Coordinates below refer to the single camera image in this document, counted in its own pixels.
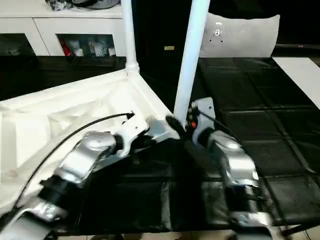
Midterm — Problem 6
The white plastic table leg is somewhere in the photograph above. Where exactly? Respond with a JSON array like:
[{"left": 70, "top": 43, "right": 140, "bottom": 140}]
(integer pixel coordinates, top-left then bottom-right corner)
[
  {"left": 120, "top": 0, "right": 141, "bottom": 77},
  {"left": 172, "top": 0, "right": 212, "bottom": 127}
]

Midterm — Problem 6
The white plastic table top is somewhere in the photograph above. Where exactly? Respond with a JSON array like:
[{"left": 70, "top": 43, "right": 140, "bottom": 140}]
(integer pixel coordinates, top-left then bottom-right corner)
[{"left": 0, "top": 70, "right": 182, "bottom": 211}]

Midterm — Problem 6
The black work mat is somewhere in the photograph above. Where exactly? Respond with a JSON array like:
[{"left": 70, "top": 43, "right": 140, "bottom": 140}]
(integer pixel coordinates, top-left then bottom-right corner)
[{"left": 0, "top": 54, "right": 320, "bottom": 236}]

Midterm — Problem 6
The grey white pillow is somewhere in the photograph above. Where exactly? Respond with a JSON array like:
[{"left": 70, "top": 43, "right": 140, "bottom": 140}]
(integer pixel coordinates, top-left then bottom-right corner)
[{"left": 199, "top": 13, "right": 281, "bottom": 59}]

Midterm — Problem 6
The white board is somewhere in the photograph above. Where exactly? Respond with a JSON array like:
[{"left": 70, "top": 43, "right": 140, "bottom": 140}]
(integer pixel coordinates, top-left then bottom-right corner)
[{"left": 271, "top": 56, "right": 320, "bottom": 112}]

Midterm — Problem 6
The white glass-door cabinet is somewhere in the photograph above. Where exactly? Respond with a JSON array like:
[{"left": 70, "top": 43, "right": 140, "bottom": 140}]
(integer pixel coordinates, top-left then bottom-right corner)
[{"left": 0, "top": 0, "right": 126, "bottom": 58}]

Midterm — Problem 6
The dark round kitchen appliance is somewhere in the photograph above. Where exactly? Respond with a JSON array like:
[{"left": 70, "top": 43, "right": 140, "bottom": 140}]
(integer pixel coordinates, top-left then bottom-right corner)
[{"left": 70, "top": 0, "right": 122, "bottom": 11}]

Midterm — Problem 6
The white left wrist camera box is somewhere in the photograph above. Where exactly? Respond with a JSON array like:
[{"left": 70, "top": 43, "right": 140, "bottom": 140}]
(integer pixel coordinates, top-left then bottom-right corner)
[{"left": 111, "top": 116, "right": 150, "bottom": 158}]

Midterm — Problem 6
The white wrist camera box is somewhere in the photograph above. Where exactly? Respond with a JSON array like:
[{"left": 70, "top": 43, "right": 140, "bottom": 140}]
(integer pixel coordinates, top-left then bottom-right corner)
[
  {"left": 111, "top": 116, "right": 150, "bottom": 158},
  {"left": 190, "top": 98, "right": 216, "bottom": 142}
]

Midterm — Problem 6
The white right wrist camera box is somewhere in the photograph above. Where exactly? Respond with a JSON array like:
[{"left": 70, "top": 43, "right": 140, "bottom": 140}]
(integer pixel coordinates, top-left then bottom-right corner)
[{"left": 190, "top": 98, "right": 216, "bottom": 142}]

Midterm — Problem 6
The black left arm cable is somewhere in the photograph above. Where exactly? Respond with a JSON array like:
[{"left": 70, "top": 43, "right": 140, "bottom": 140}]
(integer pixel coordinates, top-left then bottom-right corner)
[{"left": 10, "top": 112, "right": 136, "bottom": 216}]

